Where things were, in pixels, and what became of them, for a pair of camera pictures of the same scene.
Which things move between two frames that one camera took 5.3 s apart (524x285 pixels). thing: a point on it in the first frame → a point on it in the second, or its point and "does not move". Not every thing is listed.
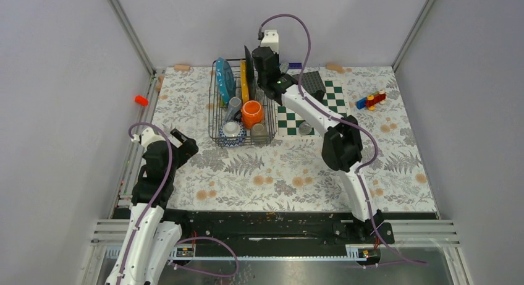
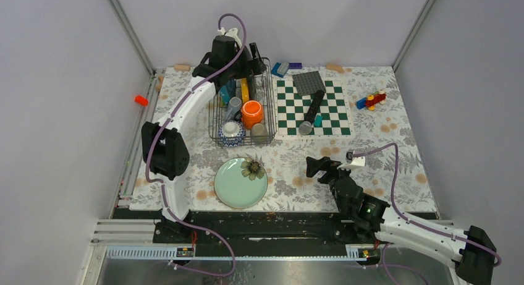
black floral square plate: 251,74 does not move
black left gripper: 186,149 → 255,65
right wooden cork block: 333,66 does not move
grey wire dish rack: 240,114 does not move
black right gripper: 277,57 → 314,165
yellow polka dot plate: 245,82 does not move
